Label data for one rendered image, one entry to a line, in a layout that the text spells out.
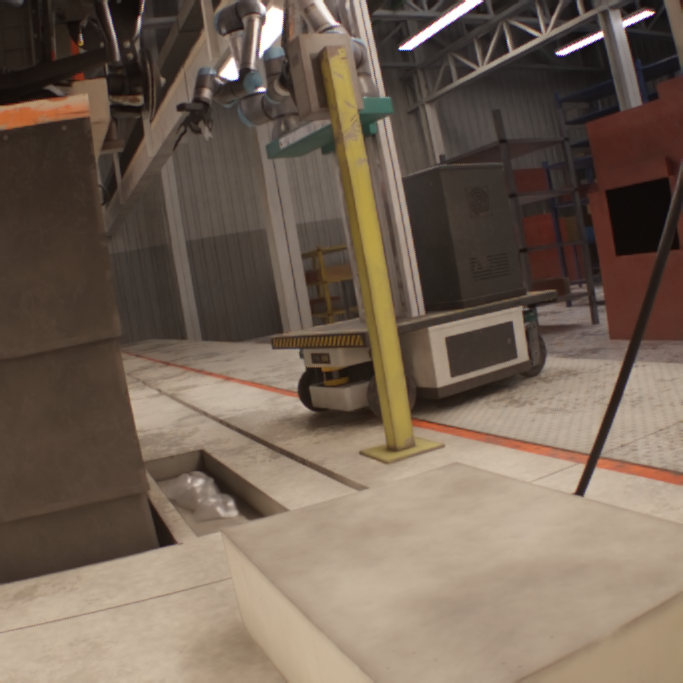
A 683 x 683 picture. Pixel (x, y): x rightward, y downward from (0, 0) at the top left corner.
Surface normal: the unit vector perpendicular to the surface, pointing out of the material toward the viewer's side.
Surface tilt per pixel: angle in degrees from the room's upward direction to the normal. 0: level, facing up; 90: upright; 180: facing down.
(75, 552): 90
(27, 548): 90
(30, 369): 90
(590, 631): 0
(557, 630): 0
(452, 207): 90
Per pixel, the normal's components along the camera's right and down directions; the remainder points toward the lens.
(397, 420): 0.37, 0.01
